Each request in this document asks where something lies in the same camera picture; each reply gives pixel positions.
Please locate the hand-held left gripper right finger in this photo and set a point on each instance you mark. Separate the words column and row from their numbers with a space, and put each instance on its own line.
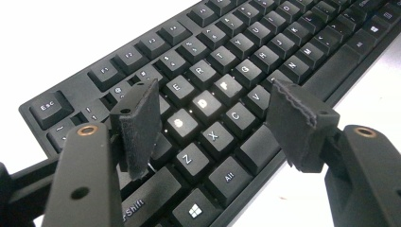
column 296, row 126

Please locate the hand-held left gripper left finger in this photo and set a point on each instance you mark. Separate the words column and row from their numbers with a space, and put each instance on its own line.
column 138, row 126

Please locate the black computer keyboard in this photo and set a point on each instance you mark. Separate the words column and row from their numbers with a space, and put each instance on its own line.
column 220, row 60

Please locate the white board table cover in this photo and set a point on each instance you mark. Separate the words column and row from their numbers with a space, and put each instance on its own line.
column 47, row 31

